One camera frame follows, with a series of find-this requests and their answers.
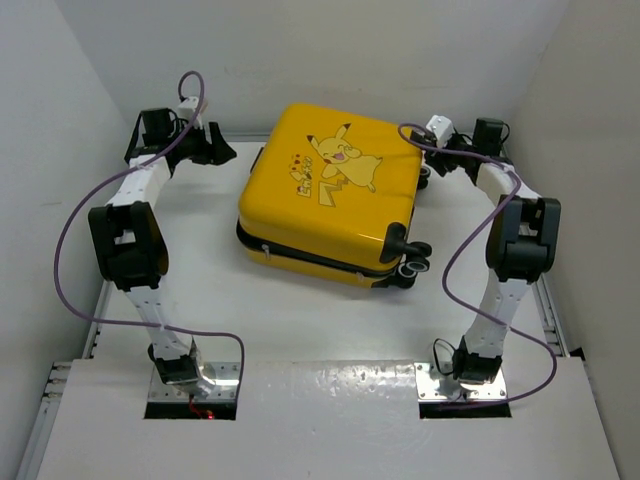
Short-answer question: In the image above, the yellow suitcase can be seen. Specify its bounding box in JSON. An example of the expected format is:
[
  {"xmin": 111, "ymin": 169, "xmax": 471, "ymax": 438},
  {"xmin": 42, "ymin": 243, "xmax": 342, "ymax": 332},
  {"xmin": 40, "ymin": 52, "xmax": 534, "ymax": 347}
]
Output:
[{"xmin": 236, "ymin": 103, "xmax": 432, "ymax": 289}]

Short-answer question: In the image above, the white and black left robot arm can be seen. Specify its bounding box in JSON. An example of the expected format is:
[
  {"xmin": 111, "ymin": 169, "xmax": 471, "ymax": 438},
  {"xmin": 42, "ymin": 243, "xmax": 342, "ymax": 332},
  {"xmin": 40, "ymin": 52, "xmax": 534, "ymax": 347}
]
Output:
[{"xmin": 88, "ymin": 96, "xmax": 236, "ymax": 398}]

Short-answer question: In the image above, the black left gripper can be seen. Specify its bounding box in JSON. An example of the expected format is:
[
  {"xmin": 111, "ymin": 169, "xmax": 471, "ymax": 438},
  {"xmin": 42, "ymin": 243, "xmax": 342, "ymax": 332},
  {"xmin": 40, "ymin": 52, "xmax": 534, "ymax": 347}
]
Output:
[{"xmin": 167, "ymin": 119, "xmax": 235, "ymax": 166}]

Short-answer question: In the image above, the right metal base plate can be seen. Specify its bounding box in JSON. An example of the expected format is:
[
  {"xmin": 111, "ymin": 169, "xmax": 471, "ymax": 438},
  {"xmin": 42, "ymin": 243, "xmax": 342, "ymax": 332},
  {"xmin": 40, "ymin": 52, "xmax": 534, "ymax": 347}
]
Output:
[{"xmin": 414, "ymin": 362, "xmax": 507, "ymax": 404}]

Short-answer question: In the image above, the aluminium frame rail left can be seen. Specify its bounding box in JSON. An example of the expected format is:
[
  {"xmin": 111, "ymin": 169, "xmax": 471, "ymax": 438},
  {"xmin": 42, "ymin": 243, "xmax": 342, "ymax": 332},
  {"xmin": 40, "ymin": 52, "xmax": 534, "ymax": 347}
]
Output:
[{"xmin": 14, "ymin": 279, "xmax": 114, "ymax": 480}]

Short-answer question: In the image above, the metal base plate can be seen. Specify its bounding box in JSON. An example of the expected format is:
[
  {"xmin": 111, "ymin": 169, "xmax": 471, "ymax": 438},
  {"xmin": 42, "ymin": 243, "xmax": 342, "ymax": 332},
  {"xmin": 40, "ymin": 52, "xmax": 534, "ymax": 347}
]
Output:
[
  {"xmin": 414, "ymin": 362, "xmax": 507, "ymax": 404},
  {"xmin": 147, "ymin": 362, "xmax": 240, "ymax": 403}
]

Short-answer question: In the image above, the white front platform board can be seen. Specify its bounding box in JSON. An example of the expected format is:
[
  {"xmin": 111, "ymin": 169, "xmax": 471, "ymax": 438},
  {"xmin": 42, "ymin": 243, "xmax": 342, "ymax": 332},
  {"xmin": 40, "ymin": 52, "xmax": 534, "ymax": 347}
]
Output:
[{"xmin": 39, "ymin": 359, "xmax": 618, "ymax": 479}]

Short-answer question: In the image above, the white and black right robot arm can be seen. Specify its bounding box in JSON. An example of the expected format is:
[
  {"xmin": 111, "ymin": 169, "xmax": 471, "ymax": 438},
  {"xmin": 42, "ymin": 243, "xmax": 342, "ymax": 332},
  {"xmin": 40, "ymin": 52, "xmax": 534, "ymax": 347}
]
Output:
[{"xmin": 425, "ymin": 115, "xmax": 561, "ymax": 385}]

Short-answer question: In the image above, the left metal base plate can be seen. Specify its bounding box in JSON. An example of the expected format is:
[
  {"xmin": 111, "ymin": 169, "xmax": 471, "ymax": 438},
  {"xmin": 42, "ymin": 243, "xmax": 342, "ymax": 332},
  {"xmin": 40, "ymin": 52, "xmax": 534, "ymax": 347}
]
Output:
[{"xmin": 147, "ymin": 362, "xmax": 240, "ymax": 403}]

